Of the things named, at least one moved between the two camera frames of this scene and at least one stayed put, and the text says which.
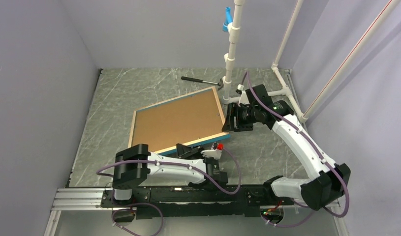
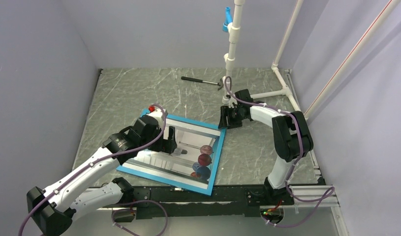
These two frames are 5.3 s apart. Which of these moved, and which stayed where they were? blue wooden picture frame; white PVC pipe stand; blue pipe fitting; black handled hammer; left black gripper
Moved: left black gripper; blue wooden picture frame
Stayed: black handled hammer; white PVC pipe stand; blue pipe fitting
